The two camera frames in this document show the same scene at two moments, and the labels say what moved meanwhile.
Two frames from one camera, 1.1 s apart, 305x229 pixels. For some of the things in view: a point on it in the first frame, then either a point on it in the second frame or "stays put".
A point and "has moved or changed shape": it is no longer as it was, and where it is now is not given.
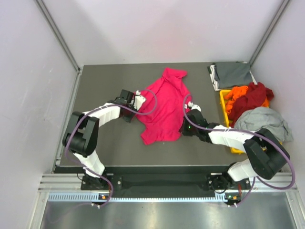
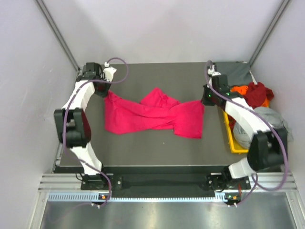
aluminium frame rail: (280, 182) stays put
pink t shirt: (161, 118) has moved or changed shape
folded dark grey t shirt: (230, 74) stays put
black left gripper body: (128, 116) -> (102, 90)
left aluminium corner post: (62, 43) stays put
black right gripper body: (187, 129) -> (208, 97)
